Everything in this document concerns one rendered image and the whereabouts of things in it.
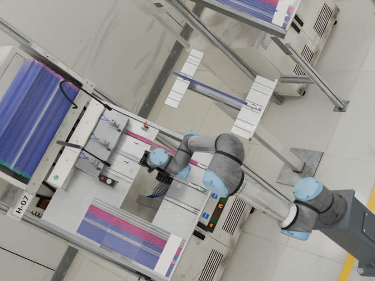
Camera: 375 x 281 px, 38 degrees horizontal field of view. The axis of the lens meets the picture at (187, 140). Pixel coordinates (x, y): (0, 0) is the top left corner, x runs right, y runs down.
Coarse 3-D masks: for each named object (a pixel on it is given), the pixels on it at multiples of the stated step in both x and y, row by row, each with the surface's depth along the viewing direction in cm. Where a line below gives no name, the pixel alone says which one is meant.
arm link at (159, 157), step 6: (156, 150) 239; (162, 150) 239; (150, 156) 242; (156, 156) 238; (162, 156) 239; (168, 156) 241; (150, 162) 245; (156, 162) 238; (162, 162) 239; (162, 168) 243
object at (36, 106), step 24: (24, 72) 253; (48, 72) 256; (24, 96) 250; (48, 96) 257; (72, 96) 265; (0, 120) 246; (24, 120) 251; (48, 120) 259; (0, 144) 245; (24, 144) 252; (48, 144) 260; (24, 168) 253
